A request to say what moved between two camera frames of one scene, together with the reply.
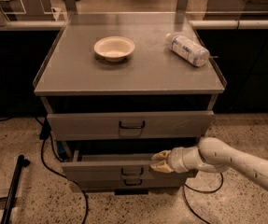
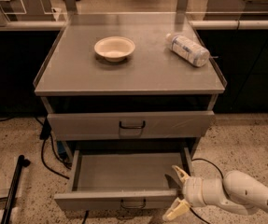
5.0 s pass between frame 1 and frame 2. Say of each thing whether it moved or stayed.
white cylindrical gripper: moved
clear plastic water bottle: stayed
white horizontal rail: stayed
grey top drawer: stayed
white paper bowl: stayed
